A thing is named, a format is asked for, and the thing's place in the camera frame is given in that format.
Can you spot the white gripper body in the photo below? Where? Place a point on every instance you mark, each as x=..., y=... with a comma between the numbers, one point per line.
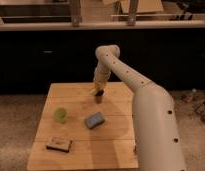
x=98, y=85

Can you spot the yellow banana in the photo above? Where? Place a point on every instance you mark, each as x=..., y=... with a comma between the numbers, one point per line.
x=93, y=91

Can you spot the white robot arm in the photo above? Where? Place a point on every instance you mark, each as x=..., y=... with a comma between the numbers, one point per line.
x=156, y=133

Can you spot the green cup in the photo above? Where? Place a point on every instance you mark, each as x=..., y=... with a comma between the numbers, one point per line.
x=60, y=115

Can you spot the blue-grey sponge block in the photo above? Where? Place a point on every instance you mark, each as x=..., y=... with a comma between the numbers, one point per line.
x=94, y=120

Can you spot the wooden table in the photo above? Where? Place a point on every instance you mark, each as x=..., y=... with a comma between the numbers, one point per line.
x=110, y=145

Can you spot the dark counter cabinet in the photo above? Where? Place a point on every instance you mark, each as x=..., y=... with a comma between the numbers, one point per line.
x=30, y=61

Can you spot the brown wooden box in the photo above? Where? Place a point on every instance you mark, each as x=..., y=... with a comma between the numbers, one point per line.
x=59, y=144

